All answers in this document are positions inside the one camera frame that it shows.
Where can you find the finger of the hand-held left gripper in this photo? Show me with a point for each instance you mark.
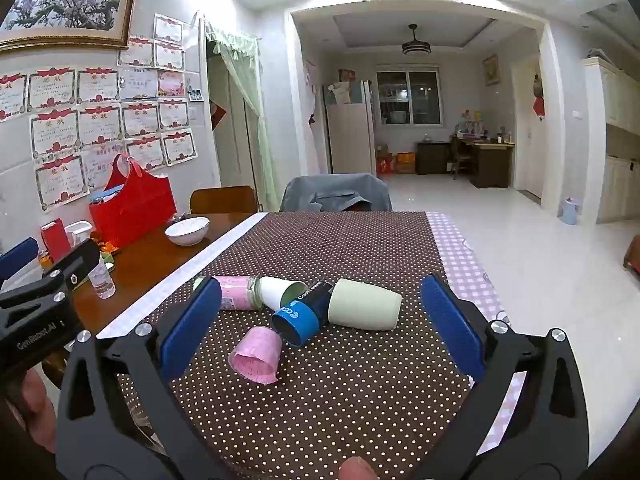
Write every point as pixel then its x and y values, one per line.
pixel 75 262
pixel 17 260

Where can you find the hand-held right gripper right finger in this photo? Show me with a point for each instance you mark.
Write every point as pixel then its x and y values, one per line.
pixel 452 325

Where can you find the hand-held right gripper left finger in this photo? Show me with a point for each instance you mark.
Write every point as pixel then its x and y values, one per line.
pixel 192 325

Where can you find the pink measuring cup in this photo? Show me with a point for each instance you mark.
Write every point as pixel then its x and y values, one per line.
pixel 257 355

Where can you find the light green cup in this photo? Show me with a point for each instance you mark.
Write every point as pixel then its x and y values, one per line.
pixel 365 305

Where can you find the white cup green inside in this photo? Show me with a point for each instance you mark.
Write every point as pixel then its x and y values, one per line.
pixel 277 292

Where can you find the blue cup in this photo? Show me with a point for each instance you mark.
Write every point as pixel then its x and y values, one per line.
pixel 296 319

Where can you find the person's left hand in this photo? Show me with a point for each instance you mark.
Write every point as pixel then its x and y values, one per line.
pixel 31 402

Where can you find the person's right hand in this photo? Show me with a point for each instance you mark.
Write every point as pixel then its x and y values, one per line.
pixel 358 470

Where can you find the white plastic container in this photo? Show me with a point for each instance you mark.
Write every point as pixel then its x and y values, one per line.
pixel 79 232

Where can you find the clear plastic water bottle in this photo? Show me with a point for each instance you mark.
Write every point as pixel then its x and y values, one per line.
pixel 103 280

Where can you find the pink bottle green lid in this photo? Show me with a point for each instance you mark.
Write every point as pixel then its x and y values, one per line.
pixel 237 292

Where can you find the white cloth strip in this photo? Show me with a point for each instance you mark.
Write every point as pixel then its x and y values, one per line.
pixel 200 260

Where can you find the pink checked tablecloth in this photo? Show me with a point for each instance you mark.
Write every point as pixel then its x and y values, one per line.
pixel 460 255

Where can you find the red tote bag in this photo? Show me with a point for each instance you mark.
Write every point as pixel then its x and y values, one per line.
pixel 132 210

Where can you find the white bowl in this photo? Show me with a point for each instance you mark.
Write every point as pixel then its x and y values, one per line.
pixel 187 231

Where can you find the brown wooden chair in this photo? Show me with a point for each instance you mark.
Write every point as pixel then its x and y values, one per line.
pixel 224 200

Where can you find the brown polka-dot tablecloth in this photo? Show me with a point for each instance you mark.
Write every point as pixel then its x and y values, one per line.
pixel 325 245

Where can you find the light blue bin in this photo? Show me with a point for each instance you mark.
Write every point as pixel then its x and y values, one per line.
pixel 570 211

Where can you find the dark desk chair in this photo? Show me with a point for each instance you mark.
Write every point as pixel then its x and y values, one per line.
pixel 460 160

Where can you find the dark wooden desk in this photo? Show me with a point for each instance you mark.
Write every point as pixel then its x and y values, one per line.
pixel 492 162

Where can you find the yellow cardboard box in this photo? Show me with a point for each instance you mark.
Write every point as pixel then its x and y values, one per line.
pixel 405 162

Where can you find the red cardboard box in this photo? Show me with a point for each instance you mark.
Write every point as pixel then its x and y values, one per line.
pixel 385 166

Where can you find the grey jacket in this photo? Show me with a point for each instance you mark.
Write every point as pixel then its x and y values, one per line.
pixel 320 192

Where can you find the white door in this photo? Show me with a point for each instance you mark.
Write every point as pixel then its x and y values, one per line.
pixel 525 150

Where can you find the brown wooden furniture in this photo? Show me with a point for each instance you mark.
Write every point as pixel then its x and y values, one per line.
pixel 632 257

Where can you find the white refrigerator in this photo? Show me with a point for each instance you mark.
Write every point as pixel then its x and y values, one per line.
pixel 349 135

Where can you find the light green curtain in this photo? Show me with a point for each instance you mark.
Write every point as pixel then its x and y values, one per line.
pixel 260 110

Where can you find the red door ornament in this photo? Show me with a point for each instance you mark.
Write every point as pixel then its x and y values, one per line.
pixel 538 107

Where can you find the window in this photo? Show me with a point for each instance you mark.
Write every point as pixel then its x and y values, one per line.
pixel 409 95

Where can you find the framed blossom painting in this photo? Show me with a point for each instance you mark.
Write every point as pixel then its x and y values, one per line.
pixel 65 5

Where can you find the cream cabinet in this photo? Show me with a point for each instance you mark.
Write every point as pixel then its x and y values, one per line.
pixel 617 110

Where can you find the black ceiling lamp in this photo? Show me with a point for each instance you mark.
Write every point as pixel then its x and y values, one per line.
pixel 416 46

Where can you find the group of wall certificates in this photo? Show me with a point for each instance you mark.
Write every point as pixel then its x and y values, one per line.
pixel 100 115

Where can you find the framed wall picture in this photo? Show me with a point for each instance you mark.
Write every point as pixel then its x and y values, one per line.
pixel 491 70

